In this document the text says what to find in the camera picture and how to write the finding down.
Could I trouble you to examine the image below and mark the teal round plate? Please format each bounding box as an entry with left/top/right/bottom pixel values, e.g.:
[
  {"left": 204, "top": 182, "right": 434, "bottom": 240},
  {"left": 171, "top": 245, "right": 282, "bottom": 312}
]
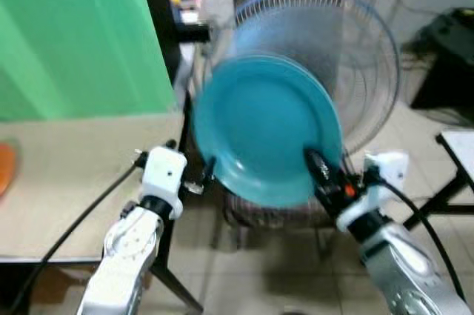
[{"left": 192, "top": 54, "right": 344, "bottom": 209}]

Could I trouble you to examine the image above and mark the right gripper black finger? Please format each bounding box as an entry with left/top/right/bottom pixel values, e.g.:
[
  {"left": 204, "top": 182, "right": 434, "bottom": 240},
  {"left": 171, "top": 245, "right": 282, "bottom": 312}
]
[{"left": 305, "top": 147, "right": 338, "bottom": 189}]

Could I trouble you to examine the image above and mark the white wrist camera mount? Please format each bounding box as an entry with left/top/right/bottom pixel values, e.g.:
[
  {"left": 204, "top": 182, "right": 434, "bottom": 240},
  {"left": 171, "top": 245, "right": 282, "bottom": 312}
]
[
  {"left": 361, "top": 151, "right": 410, "bottom": 206},
  {"left": 138, "top": 146, "right": 188, "bottom": 209}
]

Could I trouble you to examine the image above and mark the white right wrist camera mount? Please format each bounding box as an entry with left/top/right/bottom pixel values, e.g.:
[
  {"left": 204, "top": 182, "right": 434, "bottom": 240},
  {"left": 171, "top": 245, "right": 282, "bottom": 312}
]
[{"left": 361, "top": 151, "right": 410, "bottom": 206}]

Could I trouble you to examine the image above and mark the orange object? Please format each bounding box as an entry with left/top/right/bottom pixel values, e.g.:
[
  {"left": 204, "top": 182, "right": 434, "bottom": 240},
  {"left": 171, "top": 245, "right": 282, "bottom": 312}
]
[{"left": 0, "top": 141, "right": 18, "bottom": 199}]

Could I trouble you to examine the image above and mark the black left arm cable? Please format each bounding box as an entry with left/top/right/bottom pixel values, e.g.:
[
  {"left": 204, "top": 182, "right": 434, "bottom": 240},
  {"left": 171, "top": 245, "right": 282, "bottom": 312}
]
[{"left": 6, "top": 152, "right": 149, "bottom": 315}]

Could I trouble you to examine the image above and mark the white table with black legs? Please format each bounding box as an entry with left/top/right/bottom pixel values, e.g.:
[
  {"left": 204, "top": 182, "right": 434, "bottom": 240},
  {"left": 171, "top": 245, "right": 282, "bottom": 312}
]
[{"left": 404, "top": 129, "right": 474, "bottom": 231}]

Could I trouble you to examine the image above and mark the green backdrop screen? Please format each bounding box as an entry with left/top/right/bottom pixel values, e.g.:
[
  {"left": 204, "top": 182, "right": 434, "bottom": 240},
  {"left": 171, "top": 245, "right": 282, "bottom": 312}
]
[{"left": 0, "top": 0, "right": 176, "bottom": 122}]

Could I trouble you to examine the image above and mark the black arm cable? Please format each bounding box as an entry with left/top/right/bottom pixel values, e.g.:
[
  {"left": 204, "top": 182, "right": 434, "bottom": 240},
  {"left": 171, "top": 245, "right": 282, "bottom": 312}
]
[
  {"left": 367, "top": 170, "right": 467, "bottom": 303},
  {"left": 6, "top": 152, "right": 149, "bottom": 315}
]

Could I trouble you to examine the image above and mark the black shelf unit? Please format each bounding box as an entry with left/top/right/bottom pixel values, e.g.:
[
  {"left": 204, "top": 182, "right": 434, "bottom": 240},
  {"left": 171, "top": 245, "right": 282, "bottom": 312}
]
[{"left": 136, "top": 0, "right": 231, "bottom": 87}]

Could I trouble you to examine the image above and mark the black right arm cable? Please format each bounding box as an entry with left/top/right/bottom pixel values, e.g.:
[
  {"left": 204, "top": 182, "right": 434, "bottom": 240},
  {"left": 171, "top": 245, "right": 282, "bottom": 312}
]
[{"left": 367, "top": 170, "right": 467, "bottom": 303}]

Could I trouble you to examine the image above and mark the blue-rimmed pedestal fan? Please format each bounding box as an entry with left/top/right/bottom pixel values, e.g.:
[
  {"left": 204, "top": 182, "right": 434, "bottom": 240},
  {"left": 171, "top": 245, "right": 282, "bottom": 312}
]
[{"left": 210, "top": 0, "right": 403, "bottom": 159}]

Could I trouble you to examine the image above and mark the beige table with black legs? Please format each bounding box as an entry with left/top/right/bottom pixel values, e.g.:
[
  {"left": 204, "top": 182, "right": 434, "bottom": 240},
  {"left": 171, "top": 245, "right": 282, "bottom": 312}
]
[{"left": 0, "top": 111, "right": 206, "bottom": 315}]

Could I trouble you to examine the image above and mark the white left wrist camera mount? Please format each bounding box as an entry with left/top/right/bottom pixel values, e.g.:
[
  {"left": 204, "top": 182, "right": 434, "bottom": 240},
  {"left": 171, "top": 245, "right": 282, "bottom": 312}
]
[{"left": 138, "top": 146, "right": 188, "bottom": 209}]

